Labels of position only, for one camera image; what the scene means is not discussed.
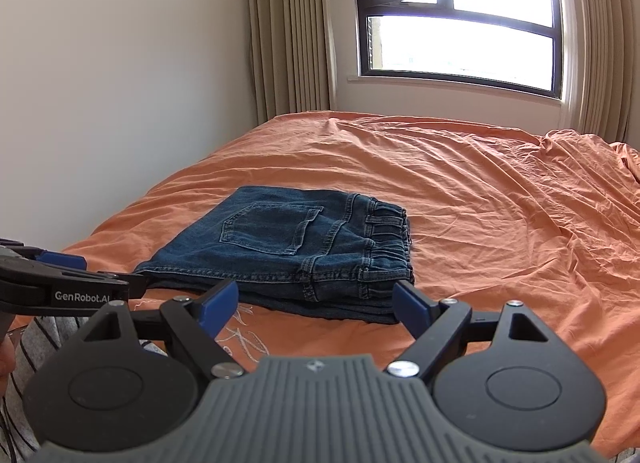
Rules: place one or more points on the person's left hand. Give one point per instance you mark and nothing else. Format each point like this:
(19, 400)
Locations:
(7, 362)

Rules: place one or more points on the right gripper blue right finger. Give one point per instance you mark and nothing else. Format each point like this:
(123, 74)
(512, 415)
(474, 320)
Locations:
(437, 328)

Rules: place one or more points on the grey striped shirt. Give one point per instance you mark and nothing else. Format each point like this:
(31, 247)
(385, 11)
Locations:
(39, 340)

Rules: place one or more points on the black framed window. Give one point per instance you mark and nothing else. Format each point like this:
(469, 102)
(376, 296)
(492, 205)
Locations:
(511, 44)

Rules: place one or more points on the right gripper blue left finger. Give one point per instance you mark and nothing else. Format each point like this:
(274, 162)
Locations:
(193, 325)

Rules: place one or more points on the orange bed sheet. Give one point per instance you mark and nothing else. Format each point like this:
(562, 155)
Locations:
(539, 235)

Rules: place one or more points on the beige curtain right side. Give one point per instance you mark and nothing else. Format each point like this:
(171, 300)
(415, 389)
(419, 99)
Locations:
(599, 66)

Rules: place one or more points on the beige curtain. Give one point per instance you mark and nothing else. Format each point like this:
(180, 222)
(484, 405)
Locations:
(599, 66)
(292, 56)

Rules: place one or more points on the blue denim jeans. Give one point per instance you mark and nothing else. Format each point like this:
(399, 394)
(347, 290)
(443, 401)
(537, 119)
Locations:
(316, 253)

